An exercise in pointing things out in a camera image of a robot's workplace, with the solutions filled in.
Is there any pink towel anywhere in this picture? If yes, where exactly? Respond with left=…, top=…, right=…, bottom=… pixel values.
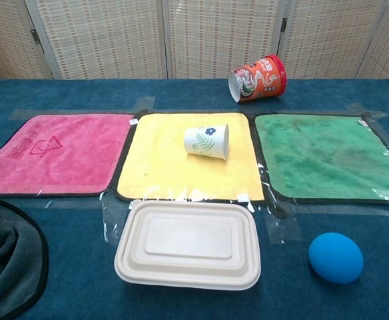
left=0, top=113, right=136, bottom=197

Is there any blue ball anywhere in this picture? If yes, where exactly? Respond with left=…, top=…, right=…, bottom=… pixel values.
left=308, top=232, right=364, bottom=285

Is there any dark grey cloth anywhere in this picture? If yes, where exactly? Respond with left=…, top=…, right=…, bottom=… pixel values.
left=0, top=194, right=50, bottom=320

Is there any yellow towel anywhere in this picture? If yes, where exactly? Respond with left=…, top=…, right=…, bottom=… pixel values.
left=115, top=111, right=266, bottom=203

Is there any blue table cover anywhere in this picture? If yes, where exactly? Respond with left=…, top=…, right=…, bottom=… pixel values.
left=0, top=78, right=389, bottom=320

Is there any beige lidded lunch box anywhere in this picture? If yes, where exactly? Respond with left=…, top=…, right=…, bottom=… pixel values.
left=113, top=199, right=262, bottom=290

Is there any red instant noodle cup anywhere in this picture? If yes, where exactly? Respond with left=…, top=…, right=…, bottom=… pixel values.
left=227, top=54, right=288, bottom=103

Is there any green towel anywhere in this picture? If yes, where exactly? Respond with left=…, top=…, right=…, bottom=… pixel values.
left=253, top=112, right=389, bottom=206

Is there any woven folding screen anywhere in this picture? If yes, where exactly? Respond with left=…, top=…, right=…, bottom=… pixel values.
left=0, top=0, right=389, bottom=81

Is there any white floral paper cup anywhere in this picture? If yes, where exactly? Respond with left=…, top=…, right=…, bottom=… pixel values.
left=183, top=123, right=230, bottom=161

